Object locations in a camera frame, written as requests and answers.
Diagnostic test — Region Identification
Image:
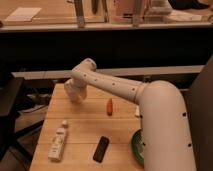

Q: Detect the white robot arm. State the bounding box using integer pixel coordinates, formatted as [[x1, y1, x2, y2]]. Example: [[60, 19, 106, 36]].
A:
[[71, 58, 197, 171]]

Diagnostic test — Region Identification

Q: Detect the green ceramic bowl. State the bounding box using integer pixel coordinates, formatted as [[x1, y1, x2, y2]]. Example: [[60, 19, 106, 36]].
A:
[[131, 130, 144, 166]]

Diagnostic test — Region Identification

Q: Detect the orange carrot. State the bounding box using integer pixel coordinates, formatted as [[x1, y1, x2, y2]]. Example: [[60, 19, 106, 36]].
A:
[[107, 98, 113, 116]]

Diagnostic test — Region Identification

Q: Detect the white folded napkin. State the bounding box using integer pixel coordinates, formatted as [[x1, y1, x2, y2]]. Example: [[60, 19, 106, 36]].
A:
[[135, 105, 140, 118]]

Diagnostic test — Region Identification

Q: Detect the black remote control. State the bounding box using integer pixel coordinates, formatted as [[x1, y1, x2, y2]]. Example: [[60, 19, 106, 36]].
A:
[[93, 136, 109, 163]]

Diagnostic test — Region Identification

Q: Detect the white lotion bottle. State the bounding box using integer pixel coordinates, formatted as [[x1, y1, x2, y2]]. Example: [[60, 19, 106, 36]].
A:
[[48, 120, 68, 162]]

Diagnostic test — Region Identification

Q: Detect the black chair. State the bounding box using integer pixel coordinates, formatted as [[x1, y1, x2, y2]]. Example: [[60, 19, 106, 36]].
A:
[[0, 77, 44, 161]]

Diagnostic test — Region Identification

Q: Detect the white paper sheet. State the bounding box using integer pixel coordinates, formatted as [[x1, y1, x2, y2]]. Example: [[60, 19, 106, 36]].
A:
[[6, 7, 41, 22]]

